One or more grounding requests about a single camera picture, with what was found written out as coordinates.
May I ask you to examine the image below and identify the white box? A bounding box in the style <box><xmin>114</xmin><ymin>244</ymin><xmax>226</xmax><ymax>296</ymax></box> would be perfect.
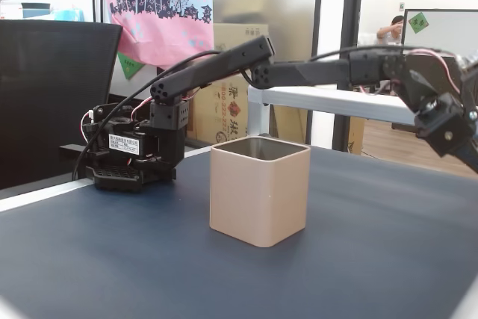
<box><xmin>0</xmin><ymin>0</ymin><xmax>23</xmax><ymax>20</ymax></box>

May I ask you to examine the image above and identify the beige square metal container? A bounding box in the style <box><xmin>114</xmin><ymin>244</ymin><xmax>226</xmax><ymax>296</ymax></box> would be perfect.
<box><xmin>208</xmin><ymin>137</ymin><xmax>311</xmax><ymax>249</ymax></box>

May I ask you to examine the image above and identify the aluminium frame rail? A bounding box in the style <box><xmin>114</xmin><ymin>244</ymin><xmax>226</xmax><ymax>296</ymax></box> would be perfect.
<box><xmin>246</xmin><ymin>85</ymin><xmax>421</xmax><ymax>137</ymax></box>

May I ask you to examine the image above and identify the pink skyline print bag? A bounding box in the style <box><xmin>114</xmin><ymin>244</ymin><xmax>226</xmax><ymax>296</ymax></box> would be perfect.
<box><xmin>99</xmin><ymin>0</ymin><xmax>214</xmax><ymax>70</ymax></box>

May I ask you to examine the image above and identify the green diamond sticker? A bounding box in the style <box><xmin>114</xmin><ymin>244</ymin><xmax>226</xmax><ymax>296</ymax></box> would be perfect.
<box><xmin>407</xmin><ymin>11</ymin><xmax>430</xmax><ymax>34</ymax></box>

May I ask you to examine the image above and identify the person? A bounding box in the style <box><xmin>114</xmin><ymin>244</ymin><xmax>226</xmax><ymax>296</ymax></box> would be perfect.
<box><xmin>376</xmin><ymin>15</ymin><xmax>405</xmax><ymax>46</ymax></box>

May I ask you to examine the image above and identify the green diamond paper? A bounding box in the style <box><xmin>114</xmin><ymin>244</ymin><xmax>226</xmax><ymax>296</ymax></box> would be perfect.
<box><xmin>117</xmin><ymin>52</ymin><xmax>146</xmax><ymax>81</ymax></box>

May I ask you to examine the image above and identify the teal box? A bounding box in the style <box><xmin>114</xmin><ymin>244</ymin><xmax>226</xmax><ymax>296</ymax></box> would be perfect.
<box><xmin>53</xmin><ymin>7</ymin><xmax>86</xmax><ymax>21</ymax></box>

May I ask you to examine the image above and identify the silver glass partition frame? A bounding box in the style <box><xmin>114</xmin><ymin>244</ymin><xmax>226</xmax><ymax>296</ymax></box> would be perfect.
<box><xmin>304</xmin><ymin>0</ymin><xmax>326</xmax><ymax>146</ymax></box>

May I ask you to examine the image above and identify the grey tray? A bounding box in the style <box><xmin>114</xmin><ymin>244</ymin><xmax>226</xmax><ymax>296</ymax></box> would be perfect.
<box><xmin>20</xmin><ymin>1</ymin><xmax>53</xmax><ymax>19</ymax></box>

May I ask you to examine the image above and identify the whiteboard partition panel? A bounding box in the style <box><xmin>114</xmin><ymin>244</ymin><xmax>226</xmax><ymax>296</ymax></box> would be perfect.
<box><xmin>402</xmin><ymin>8</ymin><xmax>478</xmax><ymax>55</ymax></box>

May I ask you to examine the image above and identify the black mesh chair back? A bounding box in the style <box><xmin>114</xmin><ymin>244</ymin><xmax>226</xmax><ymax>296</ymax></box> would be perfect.
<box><xmin>0</xmin><ymin>19</ymin><xmax>124</xmax><ymax>191</ymax></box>

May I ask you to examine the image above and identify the small cardboard box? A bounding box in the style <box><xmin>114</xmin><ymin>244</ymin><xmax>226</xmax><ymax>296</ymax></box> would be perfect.
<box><xmin>348</xmin><ymin>116</ymin><xmax>366</xmax><ymax>155</ymax></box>

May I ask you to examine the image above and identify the black door frame post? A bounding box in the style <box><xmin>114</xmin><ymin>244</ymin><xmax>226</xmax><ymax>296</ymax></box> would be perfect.
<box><xmin>332</xmin><ymin>0</ymin><xmax>366</xmax><ymax>152</ymax></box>

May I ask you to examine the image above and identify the dark table mat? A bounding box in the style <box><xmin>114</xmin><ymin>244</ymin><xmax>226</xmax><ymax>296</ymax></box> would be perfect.
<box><xmin>0</xmin><ymin>145</ymin><xmax>478</xmax><ymax>319</ymax></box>

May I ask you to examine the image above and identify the cardboard box red print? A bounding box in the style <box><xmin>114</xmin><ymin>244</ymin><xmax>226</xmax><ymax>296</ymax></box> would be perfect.
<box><xmin>185</xmin><ymin>74</ymin><xmax>311</xmax><ymax>148</ymax></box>

